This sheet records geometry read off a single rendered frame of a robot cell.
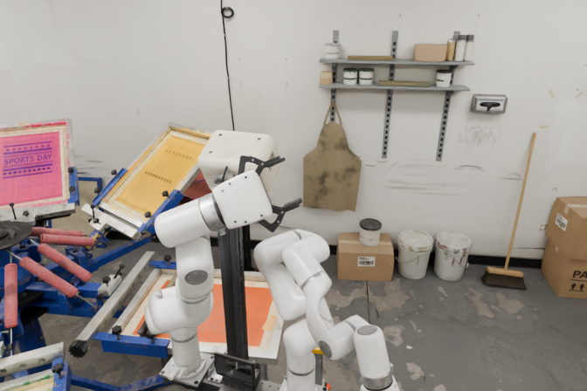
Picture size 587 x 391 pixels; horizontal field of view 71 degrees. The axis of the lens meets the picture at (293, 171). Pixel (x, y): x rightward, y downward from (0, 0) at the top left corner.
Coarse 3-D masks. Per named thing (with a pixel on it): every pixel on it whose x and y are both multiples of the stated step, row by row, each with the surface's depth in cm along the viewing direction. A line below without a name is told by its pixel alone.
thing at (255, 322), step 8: (248, 320) 200; (256, 320) 200; (264, 320) 200; (136, 328) 195; (248, 328) 195; (256, 328) 195; (160, 336) 190; (168, 336) 190; (200, 336) 190; (208, 336) 190; (216, 336) 190; (224, 336) 190; (248, 336) 190; (256, 336) 190; (248, 344) 186; (256, 344) 186
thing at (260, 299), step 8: (168, 280) 229; (216, 288) 222; (248, 288) 222; (256, 288) 222; (264, 288) 222; (256, 296) 216; (264, 296) 216; (248, 304) 211; (256, 304) 211; (264, 304) 211; (248, 312) 205; (256, 312) 205; (264, 312) 205
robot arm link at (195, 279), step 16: (192, 240) 87; (208, 240) 90; (176, 256) 86; (192, 256) 84; (208, 256) 86; (192, 272) 83; (208, 272) 85; (176, 288) 95; (192, 288) 87; (208, 288) 89
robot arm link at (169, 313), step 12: (156, 300) 104; (168, 300) 103; (180, 300) 99; (204, 300) 101; (156, 312) 101; (168, 312) 101; (180, 312) 102; (192, 312) 102; (204, 312) 105; (156, 324) 101; (168, 324) 101; (180, 324) 103; (192, 324) 105
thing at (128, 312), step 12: (156, 276) 228; (216, 276) 230; (252, 276) 227; (144, 288) 217; (132, 300) 208; (132, 312) 202; (120, 324) 193; (276, 324) 193; (276, 336) 186; (168, 348) 180; (204, 348) 179; (216, 348) 179; (276, 348) 179; (264, 360) 176; (276, 360) 175
